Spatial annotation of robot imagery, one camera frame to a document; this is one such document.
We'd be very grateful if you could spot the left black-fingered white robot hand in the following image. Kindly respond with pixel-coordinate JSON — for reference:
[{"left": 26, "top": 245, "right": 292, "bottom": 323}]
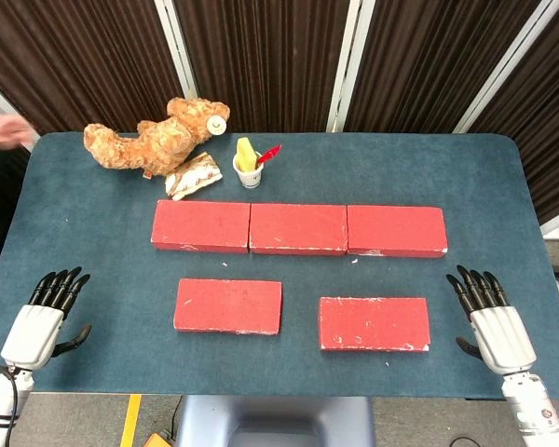
[{"left": 0, "top": 266, "right": 93, "bottom": 373}]

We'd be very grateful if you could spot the right black-fingered white robot hand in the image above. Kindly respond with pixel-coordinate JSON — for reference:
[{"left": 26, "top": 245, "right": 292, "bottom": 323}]
[{"left": 445, "top": 264, "right": 539, "bottom": 376}]

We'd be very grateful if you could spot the red brick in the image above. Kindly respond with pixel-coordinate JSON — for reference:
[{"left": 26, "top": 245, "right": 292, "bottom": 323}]
[
  {"left": 172, "top": 278, "right": 283, "bottom": 336},
  {"left": 346, "top": 204, "right": 449, "bottom": 260},
  {"left": 319, "top": 296, "right": 432, "bottom": 353},
  {"left": 150, "top": 199, "right": 252, "bottom": 255},
  {"left": 248, "top": 202, "right": 348, "bottom": 256}
]

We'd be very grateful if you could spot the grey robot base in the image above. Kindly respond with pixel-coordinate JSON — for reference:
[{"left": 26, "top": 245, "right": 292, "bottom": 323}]
[{"left": 174, "top": 395, "right": 376, "bottom": 447}]

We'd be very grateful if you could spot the blue table cloth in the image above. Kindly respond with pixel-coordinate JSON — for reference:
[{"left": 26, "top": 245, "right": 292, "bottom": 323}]
[{"left": 0, "top": 131, "right": 559, "bottom": 400}]

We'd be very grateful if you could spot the person's bare hand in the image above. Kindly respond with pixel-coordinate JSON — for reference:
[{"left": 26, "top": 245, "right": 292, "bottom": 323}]
[{"left": 0, "top": 115, "right": 39, "bottom": 151}]

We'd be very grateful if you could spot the patterned snack packet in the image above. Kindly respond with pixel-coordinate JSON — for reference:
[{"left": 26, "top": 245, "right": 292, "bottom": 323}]
[{"left": 164, "top": 151, "right": 225, "bottom": 202}]

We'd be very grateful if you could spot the brown plush teddy bear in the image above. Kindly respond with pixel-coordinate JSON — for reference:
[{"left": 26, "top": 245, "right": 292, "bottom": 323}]
[{"left": 83, "top": 96, "right": 231, "bottom": 179}]

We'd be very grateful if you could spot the white paper cup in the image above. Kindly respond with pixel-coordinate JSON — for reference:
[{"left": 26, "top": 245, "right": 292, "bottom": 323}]
[{"left": 232, "top": 151, "right": 266, "bottom": 190}]

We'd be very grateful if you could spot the yellow sponge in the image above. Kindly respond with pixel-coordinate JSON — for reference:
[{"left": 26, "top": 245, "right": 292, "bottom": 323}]
[{"left": 235, "top": 136, "right": 258, "bottom": 172}]

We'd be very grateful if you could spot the red plastic fork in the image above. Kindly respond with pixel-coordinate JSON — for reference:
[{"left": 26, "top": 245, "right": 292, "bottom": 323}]
[{"left": 254, "top": 144, "right": 282, "bottom": 169}]

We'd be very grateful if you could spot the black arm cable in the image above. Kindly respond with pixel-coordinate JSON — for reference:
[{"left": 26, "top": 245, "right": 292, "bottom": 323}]
[{"left": 0, "top": 365, "right": 20, "bottom": 447}]

